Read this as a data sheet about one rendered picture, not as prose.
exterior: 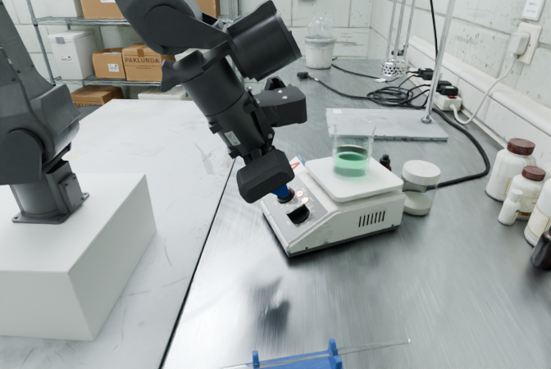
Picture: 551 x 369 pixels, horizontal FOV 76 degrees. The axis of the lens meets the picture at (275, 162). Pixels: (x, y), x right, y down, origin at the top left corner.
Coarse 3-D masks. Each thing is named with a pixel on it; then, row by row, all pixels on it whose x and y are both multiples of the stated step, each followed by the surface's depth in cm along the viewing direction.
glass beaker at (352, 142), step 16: (336, 128) 55; (352, 128) 56; (368, 128) 54; (336, 144) 53; (352, 144) 51; (368, 144) 52; (336, 160) 54; (352, 160) 52; (368, 160) 53; (352, 176) 54
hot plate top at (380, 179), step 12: (312, 168) 57; (324, 168) 57; (372, 168) 57; (384, 168) 57; (324, 180) 54; (336, 180) 54; (348, 180) 54; (360, 180) 54; (372, 180) 54; (384, 180) 54; (396, 180) 54; (336, 192) 51; (348, 192) 51; (360, 192) 51; (372, 192) 52; (384, 192) 52
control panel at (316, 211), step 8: (296, 176) 60; (288, 184) 59; (296, 184) 58; (304, 184) 57; (296, 192) 57; (304, 192) 56; (264, 200) 59; (272, 200) 58; (296, 200) 55; (312, 200) 54; (272, 208) 57; (280, 208) 56; (288, 208) 55; (312, 208) 52; (320, 208) 52; (280, 216) 55; (312, 216) 51; (320, 216) 51; (280, 224) 53; (288, 224) 53; (296, 224) 52; (304, 224) 51; (288, 232) 51; (296, 232) 51; (288, 240) 50
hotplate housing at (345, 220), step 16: (304, 176) 59; (320, 192) 55; (400, 192) 54; (336, 208) 51; (352, 208) 51; (368, 208) 52; (384, 208) 53; (400, 208) 55; (272, 224) 55; (320, 224) 50; (336, 224) 51; (352, 224) 52; (368, 224) 54; (384, 224) 55; (304, 240) 50; (320, 240) 51; (336, 240) 53; (288, 256) 51
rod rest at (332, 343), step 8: (328, 344) 37; (256, 352) 35; (256, 360) 35; (312, 360) 37; (320, 360) 37; (328, 360) 37; (336, 360) 34; (264, 368) 36; (272, 368) 36; (280, 368) 36; (288, 368) 36; (296, 368) 36; (304, 368) 36; (312, 368) 36; (320, 368) 36; (328, 368) 36; (336, 368) 34
